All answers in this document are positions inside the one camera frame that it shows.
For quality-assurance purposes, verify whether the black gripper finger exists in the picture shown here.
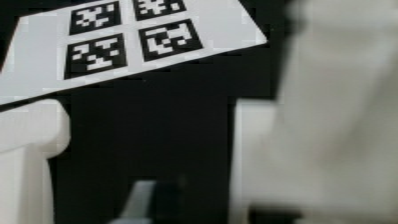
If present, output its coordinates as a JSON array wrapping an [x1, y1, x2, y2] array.
[[111, 180, 182, 224]]

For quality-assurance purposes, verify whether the white chair back frame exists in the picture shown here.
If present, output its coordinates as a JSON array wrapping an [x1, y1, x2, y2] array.
[[0, 100, 70, 224]]

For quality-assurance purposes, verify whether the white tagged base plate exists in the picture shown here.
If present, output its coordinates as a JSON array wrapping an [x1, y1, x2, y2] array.
[[0, 0, 266, 105]]

